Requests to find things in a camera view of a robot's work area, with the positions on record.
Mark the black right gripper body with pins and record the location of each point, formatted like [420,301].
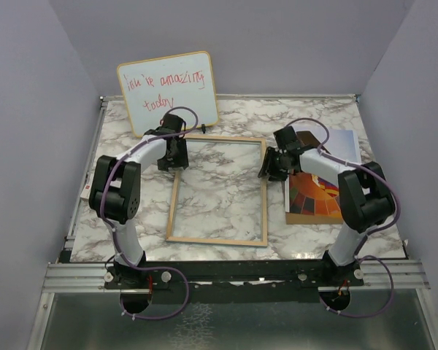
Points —
[275,163]

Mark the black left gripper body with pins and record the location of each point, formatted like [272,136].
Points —
[177,159]

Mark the brown frame backing board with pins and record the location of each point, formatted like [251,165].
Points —
[311,200]

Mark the colourful balloon photo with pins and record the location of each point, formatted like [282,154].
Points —
[343,144]

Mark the wooden picture frame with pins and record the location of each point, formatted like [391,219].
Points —
[219,199]

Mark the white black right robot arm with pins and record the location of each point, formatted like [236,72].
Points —
[365,198]

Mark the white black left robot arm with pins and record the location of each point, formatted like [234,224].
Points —
[115,193]

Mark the yellow framed whiteboard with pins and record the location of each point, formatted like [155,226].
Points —
[152,87]

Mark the small white cardboard box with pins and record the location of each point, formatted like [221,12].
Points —
[86,189]

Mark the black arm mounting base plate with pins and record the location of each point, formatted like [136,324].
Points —
[233,281]

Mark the aluminium table edge rail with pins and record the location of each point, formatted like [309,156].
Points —
[70,236]

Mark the front aluminium rail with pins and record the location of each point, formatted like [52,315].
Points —
[89,277]

